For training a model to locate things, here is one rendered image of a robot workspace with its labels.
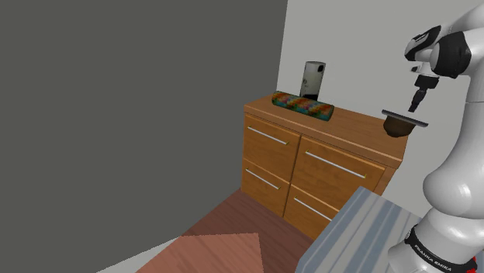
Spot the grey flat tablet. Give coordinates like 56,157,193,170
380,109,430,128

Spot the dark brown bowl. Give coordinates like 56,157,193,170
382,115,413,139

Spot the multicoloured patterned cylinder case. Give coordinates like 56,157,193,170
271,90,336,123

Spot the wooden chest of drawers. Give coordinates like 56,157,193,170
240,92,410,241

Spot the grey striped robot stand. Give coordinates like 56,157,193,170
294,185,423,273

